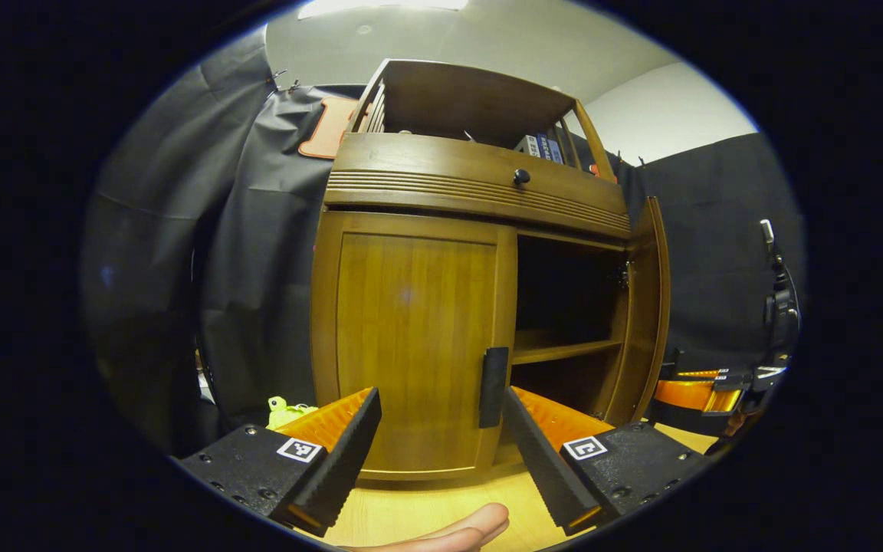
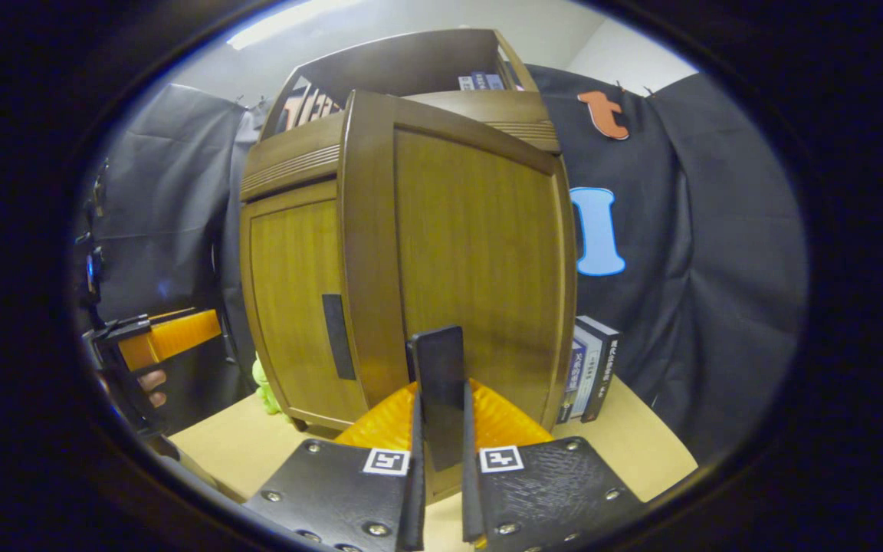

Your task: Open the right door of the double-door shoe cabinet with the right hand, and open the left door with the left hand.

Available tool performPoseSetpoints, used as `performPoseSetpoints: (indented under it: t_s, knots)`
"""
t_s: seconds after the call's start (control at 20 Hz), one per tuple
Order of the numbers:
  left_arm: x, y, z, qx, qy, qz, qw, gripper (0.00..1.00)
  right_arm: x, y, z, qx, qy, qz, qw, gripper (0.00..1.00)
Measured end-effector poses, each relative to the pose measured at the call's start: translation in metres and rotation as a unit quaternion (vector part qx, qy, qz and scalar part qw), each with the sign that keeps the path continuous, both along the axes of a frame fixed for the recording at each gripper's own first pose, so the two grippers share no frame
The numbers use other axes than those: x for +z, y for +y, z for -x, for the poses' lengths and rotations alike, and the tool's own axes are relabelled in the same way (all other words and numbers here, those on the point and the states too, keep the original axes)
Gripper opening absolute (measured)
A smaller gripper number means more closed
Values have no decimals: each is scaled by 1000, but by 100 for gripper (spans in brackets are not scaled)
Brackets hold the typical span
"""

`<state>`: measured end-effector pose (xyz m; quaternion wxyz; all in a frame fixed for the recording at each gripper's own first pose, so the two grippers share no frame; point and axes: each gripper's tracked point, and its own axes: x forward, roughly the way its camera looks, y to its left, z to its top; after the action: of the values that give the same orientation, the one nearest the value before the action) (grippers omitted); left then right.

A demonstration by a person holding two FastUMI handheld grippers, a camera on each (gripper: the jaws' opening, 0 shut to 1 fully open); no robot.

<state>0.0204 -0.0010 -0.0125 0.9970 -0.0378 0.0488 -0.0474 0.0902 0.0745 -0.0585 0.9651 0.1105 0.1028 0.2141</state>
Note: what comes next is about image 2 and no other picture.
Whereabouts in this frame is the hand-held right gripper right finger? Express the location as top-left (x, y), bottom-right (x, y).
top-left (461, 379), bottom-right (649, 552)

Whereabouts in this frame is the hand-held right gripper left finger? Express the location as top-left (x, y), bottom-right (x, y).
top-left (242, 382), bottom-right (427, 552)

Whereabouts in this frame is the wooden cabinet door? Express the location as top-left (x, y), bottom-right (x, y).
top-left (336, 89), bottom-right (580, 507)
top-left (246, 180), bottom-right (369, 426)

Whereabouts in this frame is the black door handle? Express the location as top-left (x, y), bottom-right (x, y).
top-left (409, 326), bottom-right (467, 472)
top-left (322, 294), bottom-right (356, 382)

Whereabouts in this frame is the wooden shoe cabinet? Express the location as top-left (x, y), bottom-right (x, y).
top-left (238, 29), bottom-right (565, 438)

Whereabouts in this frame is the green toy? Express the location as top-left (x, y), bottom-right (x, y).
top-left (251, 354), bottom-right (293, 422)

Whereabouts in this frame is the white and blue book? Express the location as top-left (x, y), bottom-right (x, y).
top-left (556, 318), bottom-right (603, 424)

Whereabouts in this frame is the black book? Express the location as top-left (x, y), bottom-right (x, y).
top-left (581, 314), bottom-right (620, 422)

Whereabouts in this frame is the black backdrop cloth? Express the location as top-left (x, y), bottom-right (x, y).
top-left (77, 65), bottom-right (809, 461)

